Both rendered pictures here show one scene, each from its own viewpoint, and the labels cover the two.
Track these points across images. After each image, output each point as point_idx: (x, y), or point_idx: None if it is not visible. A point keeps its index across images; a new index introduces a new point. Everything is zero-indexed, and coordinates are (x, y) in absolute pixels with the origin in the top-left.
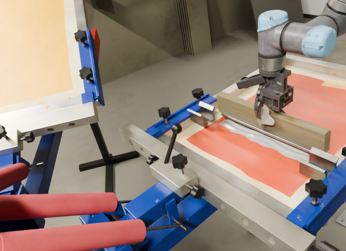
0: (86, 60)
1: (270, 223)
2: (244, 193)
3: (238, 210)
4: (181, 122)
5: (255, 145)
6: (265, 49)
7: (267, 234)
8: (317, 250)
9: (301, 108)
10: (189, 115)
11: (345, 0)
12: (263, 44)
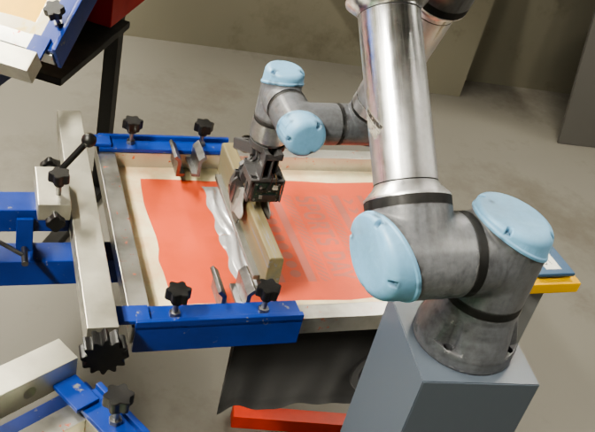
0: None
1: (92, 292)
2: (104, 255)
3: (78, 265)
4: (151, 153)
5: (211, 236)
6: (258, 108)
7: (81, 301)
8: (102, 332)
9: (330, 234)
10: (170, 150)
11: (362, 100)
12: (258, 100)
